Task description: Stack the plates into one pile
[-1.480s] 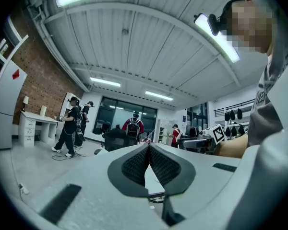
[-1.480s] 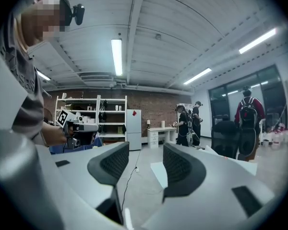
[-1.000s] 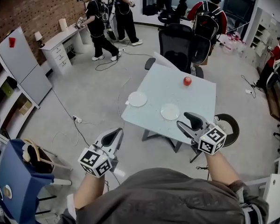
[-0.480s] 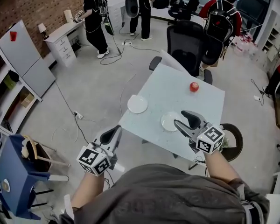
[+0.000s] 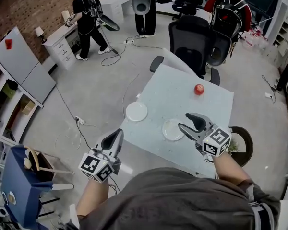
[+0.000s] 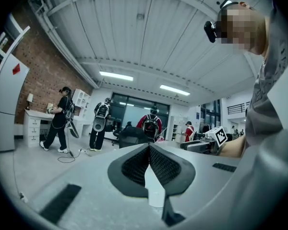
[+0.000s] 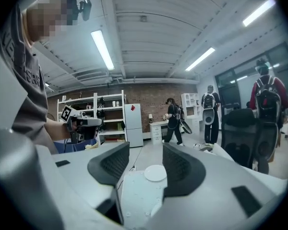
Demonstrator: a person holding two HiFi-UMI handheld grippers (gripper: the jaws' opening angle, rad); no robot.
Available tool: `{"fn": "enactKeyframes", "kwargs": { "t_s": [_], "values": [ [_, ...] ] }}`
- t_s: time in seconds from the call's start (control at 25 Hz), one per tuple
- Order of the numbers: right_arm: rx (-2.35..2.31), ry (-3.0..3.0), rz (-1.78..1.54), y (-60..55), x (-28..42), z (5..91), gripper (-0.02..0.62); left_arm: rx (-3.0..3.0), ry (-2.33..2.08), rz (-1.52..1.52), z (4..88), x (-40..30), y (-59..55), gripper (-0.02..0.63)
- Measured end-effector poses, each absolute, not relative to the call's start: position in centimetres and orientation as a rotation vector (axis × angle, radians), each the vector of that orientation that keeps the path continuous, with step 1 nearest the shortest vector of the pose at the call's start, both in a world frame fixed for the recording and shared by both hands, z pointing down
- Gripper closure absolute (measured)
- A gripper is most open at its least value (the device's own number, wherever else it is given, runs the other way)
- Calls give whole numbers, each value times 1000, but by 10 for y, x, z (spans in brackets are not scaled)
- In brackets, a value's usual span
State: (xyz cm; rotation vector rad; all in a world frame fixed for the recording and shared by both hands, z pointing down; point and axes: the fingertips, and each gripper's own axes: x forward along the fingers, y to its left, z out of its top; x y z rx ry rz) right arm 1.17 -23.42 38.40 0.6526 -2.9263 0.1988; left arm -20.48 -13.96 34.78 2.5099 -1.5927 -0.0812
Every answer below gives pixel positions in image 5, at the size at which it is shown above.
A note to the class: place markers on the person's gray t-shirt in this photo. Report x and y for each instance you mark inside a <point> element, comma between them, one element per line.
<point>170,200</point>

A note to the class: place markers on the red apple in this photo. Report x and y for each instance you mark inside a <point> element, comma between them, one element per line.
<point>199,89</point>

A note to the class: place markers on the white open shelving unit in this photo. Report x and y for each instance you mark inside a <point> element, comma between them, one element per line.
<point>31,99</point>

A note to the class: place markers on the person's right forearm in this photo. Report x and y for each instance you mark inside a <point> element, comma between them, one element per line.
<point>230,169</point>

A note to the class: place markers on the white round plate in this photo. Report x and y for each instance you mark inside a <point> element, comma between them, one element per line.
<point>136,111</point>
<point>170,129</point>

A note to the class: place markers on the small table lamp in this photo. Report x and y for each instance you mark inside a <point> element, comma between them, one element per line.
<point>39,32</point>

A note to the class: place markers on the person's left forearm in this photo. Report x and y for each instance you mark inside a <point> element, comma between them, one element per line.
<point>93,195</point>

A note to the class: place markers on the cardboard box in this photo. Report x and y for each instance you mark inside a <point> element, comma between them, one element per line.
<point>27,108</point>

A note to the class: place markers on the pile of clear plastic jugs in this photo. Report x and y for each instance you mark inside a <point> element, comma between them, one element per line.
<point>253,38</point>

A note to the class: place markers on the white cylinder lamp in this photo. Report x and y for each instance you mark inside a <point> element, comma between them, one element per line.
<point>65,15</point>

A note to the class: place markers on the black mesh office chair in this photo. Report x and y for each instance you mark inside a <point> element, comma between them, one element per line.
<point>189,39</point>

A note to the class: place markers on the blue table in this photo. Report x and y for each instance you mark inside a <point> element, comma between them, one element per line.
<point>16,183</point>

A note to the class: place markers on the white cubby shelf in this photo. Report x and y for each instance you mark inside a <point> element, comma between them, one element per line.
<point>285,27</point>

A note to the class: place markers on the wooden chair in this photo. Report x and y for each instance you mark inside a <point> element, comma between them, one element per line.
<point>52,170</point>

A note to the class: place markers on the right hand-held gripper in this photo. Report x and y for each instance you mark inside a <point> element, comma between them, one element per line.
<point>217,141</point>

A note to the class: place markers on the white power strip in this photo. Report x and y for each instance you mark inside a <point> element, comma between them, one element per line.
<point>129,41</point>
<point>268,95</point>
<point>80,120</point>

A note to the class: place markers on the white desk with drawers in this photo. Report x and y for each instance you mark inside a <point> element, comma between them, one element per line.
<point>62,49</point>

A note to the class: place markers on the black backpack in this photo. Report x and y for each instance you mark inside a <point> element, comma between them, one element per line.
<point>226,20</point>
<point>94,6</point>

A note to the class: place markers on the white arched hutch desk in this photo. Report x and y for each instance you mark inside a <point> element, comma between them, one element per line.
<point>115,6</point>

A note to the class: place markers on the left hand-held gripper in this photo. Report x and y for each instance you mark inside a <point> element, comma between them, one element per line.
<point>93,164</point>

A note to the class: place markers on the red fridge sticker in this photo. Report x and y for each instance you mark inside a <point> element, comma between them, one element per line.
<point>8,44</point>

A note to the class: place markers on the green box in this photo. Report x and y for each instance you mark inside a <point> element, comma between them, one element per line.
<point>8,91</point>

